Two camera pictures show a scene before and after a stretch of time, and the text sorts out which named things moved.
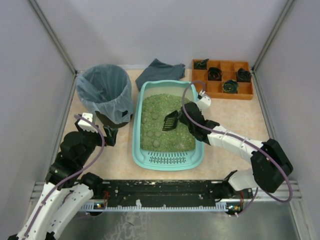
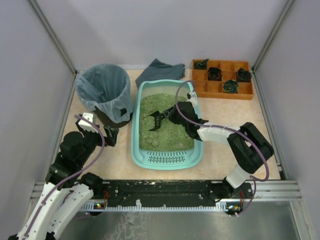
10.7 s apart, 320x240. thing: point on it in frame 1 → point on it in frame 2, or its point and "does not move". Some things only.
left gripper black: [107, 136] does not move
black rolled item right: [243, 75] does not move
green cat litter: [153, 108] does not move
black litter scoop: [170, 121] → [158, 117]
